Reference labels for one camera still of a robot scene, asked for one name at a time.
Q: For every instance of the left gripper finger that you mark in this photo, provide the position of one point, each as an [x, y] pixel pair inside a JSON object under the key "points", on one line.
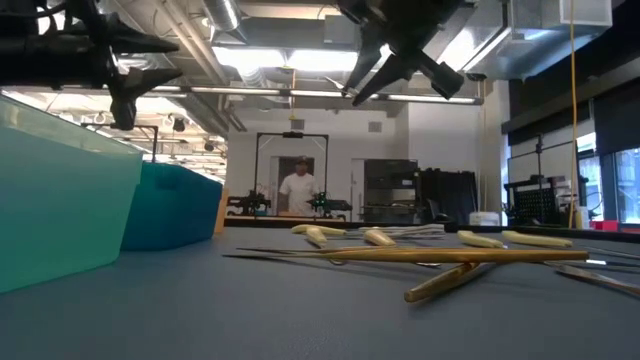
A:
{"points": [[135, 42], [150, 77]]}

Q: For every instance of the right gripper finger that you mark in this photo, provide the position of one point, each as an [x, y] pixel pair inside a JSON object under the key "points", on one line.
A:
{"points": [[367, 55], [387, 72]]}

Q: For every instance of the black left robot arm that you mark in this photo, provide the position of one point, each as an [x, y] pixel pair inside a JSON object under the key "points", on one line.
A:
{"points": [[12, 60]]}

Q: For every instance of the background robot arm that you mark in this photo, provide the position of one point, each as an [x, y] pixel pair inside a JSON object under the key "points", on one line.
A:
{"points": [[248, 203], [327, 204]]}

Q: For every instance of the ceiling strip light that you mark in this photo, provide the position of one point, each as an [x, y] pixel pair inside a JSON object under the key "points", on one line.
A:
{"points": [[235, 91], [317, 93], [430, 98]]}

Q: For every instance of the ceiling light panel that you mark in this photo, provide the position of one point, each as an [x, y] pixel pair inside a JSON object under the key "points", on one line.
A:
{"points": [[280, 59]]}

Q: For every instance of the metal cabinet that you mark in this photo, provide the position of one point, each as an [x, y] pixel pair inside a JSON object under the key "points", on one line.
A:
{"points": [[390, 175]]}

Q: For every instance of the dark blue plastic bin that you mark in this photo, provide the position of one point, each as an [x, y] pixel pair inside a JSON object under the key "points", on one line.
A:
{"points": [[170, 210]]}

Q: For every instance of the teal plastic bin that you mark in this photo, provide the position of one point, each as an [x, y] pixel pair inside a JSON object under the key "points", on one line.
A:
{"points": [[60, 200]]}

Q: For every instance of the black curtain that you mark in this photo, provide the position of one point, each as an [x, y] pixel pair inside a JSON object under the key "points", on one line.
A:
{"points": [[450, 197]]}

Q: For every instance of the person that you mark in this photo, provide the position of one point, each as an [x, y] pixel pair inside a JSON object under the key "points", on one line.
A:
{"points": [[299, 192]]}

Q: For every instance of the white container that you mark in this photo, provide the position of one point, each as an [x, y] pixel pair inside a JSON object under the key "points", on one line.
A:
{"points": [[484, 218]]}

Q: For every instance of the black pegboard rack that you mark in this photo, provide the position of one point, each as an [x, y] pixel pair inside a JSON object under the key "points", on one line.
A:
{"points": [[537, 202]]}

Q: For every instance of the black roller blind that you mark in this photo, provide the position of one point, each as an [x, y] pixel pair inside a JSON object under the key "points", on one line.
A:
{"points": [[617, 125]]}

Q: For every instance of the window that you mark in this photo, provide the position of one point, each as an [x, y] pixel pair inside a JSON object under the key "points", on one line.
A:
{"points": [[627, 185]]}

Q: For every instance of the red box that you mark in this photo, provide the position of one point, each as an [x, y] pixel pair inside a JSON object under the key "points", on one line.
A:
{"points": [[605, 225]]}

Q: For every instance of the wall air vent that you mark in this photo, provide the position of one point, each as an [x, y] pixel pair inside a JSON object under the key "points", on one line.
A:
{"points": [[297, 124], [375, 126]]}

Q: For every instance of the silver round air duct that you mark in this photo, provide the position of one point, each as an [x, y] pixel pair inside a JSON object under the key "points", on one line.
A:
{"points": [[225, 15]]}

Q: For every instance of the black gantry frame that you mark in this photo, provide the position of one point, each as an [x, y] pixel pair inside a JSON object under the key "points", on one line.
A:
{"points": [[292, 134]]}

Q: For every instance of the large rectangular air duct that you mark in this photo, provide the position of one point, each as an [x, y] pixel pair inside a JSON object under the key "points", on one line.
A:
{"points": [[525, 45]]}

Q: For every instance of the black camera stand pole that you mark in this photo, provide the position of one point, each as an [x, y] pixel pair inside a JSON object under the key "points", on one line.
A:
{"points": [[539, 155]]}

